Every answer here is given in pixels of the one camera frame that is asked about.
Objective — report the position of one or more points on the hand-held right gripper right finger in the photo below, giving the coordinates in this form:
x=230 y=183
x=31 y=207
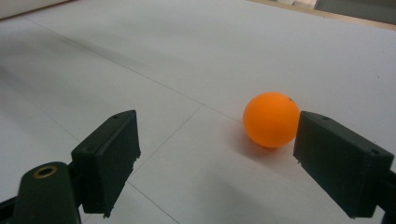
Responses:
x=339 y=161

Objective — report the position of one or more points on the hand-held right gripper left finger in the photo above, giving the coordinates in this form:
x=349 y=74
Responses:
x=106 y=161

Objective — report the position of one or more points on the orange ball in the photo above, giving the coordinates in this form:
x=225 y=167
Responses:
x=269 y=119

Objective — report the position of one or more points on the wooden table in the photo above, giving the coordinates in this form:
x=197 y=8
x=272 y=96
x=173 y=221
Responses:
x=358 y=20

